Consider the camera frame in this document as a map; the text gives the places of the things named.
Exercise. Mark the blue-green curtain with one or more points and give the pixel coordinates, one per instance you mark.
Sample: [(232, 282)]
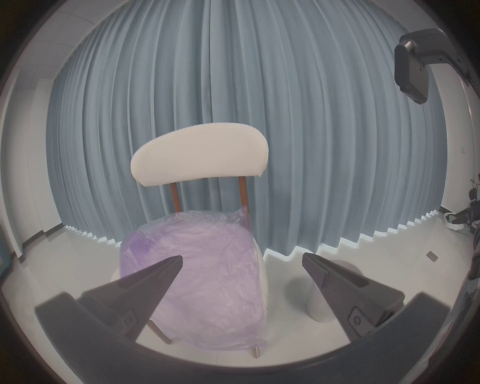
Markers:
[(262, 112)]

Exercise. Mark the white trash bin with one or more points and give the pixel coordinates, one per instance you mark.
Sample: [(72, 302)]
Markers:
[(318, 302)]

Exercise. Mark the purple plastic bag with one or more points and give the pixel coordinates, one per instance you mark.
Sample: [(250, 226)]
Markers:
[(213, 277)]

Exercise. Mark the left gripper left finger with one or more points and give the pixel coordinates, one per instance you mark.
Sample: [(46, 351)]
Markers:
[(144, 287)]

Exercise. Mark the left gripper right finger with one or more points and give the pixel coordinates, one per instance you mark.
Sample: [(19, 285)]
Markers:
[(343, 290)]

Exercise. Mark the white padded chair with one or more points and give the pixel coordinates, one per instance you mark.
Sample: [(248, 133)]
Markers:
[(200, 155)]

